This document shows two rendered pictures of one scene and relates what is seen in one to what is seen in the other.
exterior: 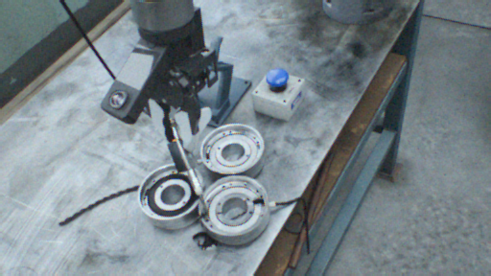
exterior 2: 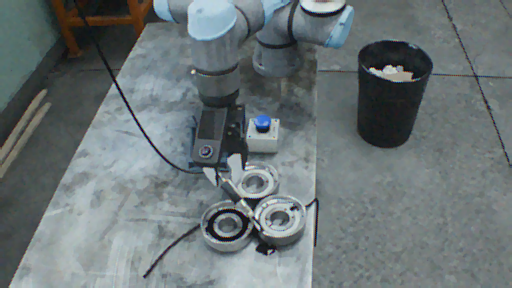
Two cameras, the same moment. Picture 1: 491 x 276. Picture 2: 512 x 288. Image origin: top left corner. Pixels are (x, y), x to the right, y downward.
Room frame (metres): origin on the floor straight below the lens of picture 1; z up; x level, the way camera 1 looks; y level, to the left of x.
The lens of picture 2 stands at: (-0.04, 0.33, 1.56)
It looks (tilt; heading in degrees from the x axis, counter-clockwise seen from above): 44 degrees down; 330
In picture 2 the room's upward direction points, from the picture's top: 5 degrees counter-clockwise
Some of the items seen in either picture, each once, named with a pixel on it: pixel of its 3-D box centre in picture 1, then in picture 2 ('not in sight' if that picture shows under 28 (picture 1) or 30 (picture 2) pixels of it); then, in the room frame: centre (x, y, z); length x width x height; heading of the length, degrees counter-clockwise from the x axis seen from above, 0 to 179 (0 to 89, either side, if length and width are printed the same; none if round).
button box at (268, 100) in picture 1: (280, 92); (263, 133); (0.63, -0.08, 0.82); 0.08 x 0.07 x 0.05; 140
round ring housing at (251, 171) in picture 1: (233, 155); (255, 185); (0.51, 0.02, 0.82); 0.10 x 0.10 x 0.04
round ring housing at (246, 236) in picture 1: (235, 211); (279, 220); (0.41, 0.03, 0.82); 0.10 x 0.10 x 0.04
